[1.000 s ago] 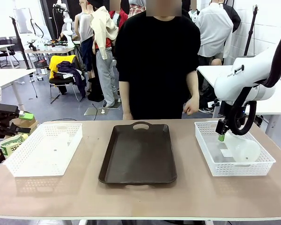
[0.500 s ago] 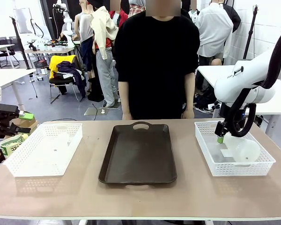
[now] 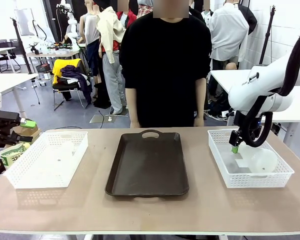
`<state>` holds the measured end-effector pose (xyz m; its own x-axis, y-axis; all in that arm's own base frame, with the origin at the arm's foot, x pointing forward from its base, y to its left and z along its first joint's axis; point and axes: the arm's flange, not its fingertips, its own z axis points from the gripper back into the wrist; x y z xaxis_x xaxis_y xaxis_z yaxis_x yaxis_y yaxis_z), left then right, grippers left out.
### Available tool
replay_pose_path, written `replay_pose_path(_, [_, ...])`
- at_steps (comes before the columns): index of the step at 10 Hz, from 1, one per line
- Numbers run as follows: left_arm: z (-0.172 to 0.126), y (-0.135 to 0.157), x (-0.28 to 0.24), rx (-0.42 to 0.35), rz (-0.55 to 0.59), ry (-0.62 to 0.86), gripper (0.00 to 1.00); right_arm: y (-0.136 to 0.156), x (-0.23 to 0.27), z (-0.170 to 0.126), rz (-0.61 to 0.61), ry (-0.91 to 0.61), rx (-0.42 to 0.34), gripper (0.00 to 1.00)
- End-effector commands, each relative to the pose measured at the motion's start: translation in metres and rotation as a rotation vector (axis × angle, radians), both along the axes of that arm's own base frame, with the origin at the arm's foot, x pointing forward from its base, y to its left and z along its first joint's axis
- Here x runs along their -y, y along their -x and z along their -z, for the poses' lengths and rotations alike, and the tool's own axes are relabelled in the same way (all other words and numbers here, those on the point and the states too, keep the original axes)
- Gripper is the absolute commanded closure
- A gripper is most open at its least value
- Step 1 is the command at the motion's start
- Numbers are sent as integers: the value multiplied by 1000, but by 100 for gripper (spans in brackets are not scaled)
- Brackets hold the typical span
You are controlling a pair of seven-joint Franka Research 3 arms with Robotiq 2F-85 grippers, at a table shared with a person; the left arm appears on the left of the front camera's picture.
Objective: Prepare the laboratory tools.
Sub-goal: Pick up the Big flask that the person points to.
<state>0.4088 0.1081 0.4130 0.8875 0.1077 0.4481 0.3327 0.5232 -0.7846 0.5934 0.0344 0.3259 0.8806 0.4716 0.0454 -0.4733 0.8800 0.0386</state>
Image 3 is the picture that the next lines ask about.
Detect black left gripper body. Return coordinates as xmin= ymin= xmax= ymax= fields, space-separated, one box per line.
xmin=0 ymin=107 xmax=21 ymax=128

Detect black metal chair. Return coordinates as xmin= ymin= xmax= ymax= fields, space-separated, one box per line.
xmin=52 ymin=74 xmax=91 ymax=111

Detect mannequin with white tank top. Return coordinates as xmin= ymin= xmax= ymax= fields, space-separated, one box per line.
xmin=79 ymin=0 xmax=102 ymax=85

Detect person's right forearm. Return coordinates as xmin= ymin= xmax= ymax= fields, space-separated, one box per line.
xmin=125 ymin=86 xmax=141 ymax=123

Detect white perforated plastic basket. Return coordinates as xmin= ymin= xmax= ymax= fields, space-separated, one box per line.
xmin=207 ymin=128 xmax=295 ymax=189
xmin=3 ymin=131 xmax=89 ymax=190

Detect mannequin with white shirt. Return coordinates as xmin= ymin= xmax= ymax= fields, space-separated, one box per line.
xmin=209 ymin=1 xmax=250 ymax=71

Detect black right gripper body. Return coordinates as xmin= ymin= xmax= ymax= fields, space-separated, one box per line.
xmin=233 ymin=111 xmax=263 ymax=141

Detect black office chair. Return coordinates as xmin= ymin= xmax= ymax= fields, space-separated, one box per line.
xmin=0 ymin=39 xmax=21 ymax=73

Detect black tripod stand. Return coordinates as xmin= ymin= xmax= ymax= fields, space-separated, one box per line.
xmin=9 ymin=17 xmax=33 ymax=75
xmin=258 ymin=6 xmax=277 ymax=68

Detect white floor cables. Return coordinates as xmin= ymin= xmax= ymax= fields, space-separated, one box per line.
xmin=204 ymin=107 xmax=231 ymax=122

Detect person in black sweater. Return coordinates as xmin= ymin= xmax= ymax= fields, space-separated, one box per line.
xmin=119 ymin=0 xmax=213 ymax=128

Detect grey floor plate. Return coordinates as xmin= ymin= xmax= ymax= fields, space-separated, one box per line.
xmin=89 ymin=109 xmax=130 ymax=125

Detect green and white carton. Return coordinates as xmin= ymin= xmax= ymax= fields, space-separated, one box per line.
xmin=0 ymin=141 xmax=31 ymax=168

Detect dark purple garment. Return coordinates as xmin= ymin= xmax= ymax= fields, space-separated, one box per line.
xmin=60 ymin=64 xmax=93 ymax=105

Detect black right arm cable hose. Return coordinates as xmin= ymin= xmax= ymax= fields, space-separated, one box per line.
xmin=239 ymin=23 xmax=300 ymax=149

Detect grey whiteboard panel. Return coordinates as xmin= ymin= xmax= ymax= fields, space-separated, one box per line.
xmin=14 ymin=8 xmax=36 ymax=36

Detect dark brown plastic tray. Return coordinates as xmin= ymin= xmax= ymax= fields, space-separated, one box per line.
xmin=104 ymin=129 xmax=190 ymax=200

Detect mannequin with black jacket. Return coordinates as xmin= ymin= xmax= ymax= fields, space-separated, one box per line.
xmin=237 ymin=3 xmax=258 ymax=36

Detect person's left forearm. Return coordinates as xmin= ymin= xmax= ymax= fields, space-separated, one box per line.
xmin=193 ymin=76 xmax=207 ymax=118

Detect mannequin with cream jacket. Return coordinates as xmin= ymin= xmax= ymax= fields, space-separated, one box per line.
xmin=96 ymin=6 xmax=128 ymax=116

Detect brown cardboard box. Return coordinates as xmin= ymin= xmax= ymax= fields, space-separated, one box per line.
xmin=12 ymin=124 xmax=43 ymax=144

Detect yellow garment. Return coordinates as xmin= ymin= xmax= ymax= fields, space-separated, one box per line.
xmin=51 ymin=58 xmax=83 ymax=85

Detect cluttered background desk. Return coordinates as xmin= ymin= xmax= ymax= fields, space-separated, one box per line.
xmin=25 ymin=42 xmax=87 ymax=73

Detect white paper label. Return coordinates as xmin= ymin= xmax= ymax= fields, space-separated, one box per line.
xmin=234 ymin=158 xmax=249 ymax=169

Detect red and black crate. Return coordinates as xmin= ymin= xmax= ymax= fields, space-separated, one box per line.
xmin=35 ymin=63 xmax=51 ymax=74

